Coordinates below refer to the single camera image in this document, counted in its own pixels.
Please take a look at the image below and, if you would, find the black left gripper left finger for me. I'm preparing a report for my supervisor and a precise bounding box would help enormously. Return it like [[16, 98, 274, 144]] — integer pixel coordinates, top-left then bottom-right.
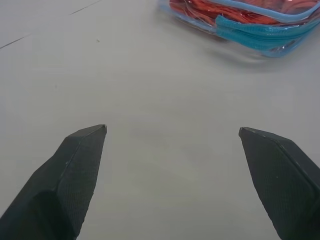
[[0, 124, 108, 240]]

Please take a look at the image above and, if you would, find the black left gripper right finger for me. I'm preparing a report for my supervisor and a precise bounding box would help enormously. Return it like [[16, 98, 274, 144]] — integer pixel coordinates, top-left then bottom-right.
[[238, 126, 320, 240]]

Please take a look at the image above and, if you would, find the clear blue-trimmed zipper pouch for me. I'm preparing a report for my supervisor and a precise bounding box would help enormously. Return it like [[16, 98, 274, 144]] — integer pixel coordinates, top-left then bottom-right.
[[158, 0, 320, 59]]

